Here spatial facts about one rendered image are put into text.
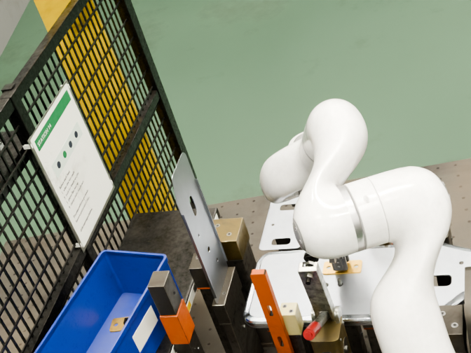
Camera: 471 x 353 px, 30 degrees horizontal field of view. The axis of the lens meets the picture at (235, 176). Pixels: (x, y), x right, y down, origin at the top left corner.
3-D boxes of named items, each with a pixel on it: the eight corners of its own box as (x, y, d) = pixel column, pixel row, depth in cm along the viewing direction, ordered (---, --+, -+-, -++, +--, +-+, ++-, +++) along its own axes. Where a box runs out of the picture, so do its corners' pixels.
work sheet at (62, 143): (115, 187, 209) (66, 79, 192) (84, 252, 193) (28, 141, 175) (107, 188, 210) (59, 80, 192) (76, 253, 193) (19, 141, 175)
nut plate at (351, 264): (362, 260, 188) (362, 256, 188) (361, 273, 186) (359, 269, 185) (324, 262, 191) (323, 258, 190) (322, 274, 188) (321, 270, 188)
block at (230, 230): (280, 322, 222) (242, 216, 201) (274, 347, 216) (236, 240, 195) (249, 323, 225) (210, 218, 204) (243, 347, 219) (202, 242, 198)
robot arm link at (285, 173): (275, 189, 145) (269, 213, 175) (364, 155, 146) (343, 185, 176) (255, 139, 146) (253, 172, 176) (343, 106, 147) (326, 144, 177)
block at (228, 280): (267, 352, 215) (235, 265, 198) (258, 392, 206) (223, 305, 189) (255, 353, 216) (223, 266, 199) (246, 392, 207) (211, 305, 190)
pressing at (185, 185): (230, 267, 198) (186, 148, 178) (219, 304, 189) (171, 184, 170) (227, 267, 198) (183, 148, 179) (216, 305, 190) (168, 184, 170)
